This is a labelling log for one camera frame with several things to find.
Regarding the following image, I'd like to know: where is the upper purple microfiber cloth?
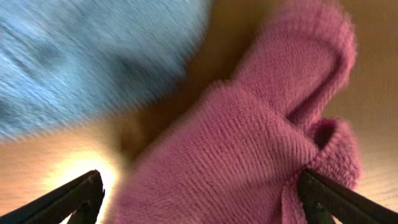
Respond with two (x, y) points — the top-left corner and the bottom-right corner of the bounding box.
(109, 1), (361, 223)

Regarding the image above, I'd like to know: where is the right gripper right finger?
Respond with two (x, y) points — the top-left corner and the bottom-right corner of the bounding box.
(297, 169), (397, 224)

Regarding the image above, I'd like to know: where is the blue microfiber cloth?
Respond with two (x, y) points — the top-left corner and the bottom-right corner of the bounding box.
(1, 0), (212, 140)

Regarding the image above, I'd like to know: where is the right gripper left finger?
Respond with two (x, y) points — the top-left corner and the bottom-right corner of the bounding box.
(1, 170), (105, 224)

